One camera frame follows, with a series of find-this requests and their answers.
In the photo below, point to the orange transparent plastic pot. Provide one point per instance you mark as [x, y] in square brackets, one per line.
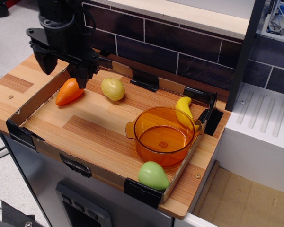
[164, 135]

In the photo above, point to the grey toy oven panel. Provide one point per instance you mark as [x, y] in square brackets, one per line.
[80, 211]

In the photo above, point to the yellow toy banana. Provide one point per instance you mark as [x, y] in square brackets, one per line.
[185, 111]

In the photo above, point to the dark grey vertical post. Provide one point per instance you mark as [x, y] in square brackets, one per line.
[244, 54]

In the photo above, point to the orange toy carrot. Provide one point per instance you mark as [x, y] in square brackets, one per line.
[69, 92]

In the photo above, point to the beige wooden shelf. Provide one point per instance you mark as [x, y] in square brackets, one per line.
[202, 19]

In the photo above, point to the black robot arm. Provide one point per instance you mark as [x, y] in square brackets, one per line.
[61, 10]

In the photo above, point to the cardboard fence with black tape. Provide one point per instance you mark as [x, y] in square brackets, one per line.
[89, 136]

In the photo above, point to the white toy sink drainboard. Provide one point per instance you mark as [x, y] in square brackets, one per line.
[252, 144]

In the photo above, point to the green toy pear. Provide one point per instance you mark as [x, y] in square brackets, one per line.
[153, 175]

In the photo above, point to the yellow toy potato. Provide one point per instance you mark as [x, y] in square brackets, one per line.
[113, 89]

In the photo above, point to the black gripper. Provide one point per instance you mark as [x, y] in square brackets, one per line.
[63, 40]

